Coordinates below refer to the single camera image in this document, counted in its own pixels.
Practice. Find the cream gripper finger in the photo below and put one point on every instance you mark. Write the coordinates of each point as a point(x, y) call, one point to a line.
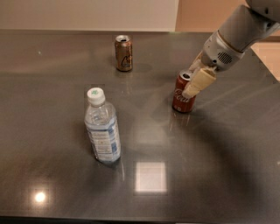
point(199, 81)
point(196, 64)

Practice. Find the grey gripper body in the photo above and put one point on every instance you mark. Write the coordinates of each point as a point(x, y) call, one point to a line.
point(219, 53)

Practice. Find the red coke can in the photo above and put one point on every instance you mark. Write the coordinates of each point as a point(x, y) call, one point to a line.
point(180, 103)

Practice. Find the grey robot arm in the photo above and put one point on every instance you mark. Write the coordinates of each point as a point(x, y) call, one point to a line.
point(246, 25)

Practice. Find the brown soda can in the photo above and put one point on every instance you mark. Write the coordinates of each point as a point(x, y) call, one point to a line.
point(123, 53)

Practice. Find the clear plastic water bottle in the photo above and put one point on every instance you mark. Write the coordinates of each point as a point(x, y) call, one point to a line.
point(102, 127)

